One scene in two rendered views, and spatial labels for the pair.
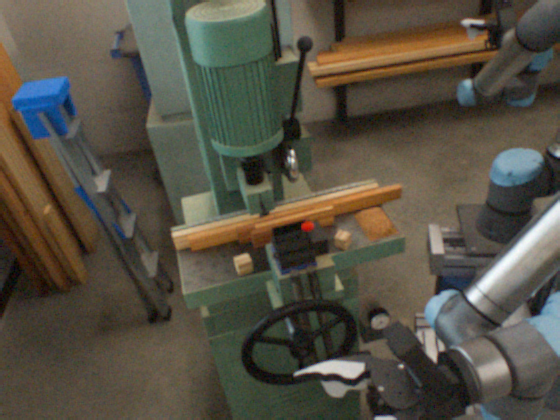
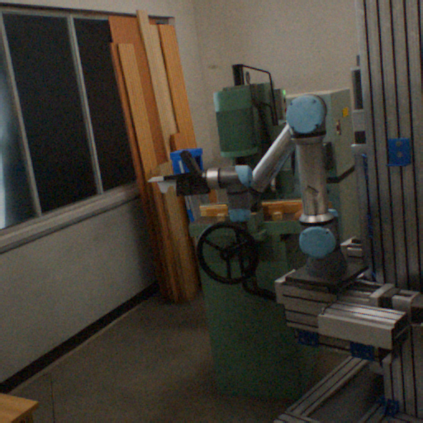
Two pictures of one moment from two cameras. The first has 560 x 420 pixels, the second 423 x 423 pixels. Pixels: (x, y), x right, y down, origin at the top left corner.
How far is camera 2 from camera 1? 184 cm
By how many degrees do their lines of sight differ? 38
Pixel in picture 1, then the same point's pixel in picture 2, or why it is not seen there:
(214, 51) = (218, 104)
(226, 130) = (222, 143)
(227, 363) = (207, 287)
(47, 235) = (176, 257)
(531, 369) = (225, 173)
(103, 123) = not seen: hidden behind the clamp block
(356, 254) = (282, 225)
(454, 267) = (354, 258)
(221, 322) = (206, 252)
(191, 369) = not seen: hidden behind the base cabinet
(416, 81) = not seen: outside the picture
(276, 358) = (236, 294)
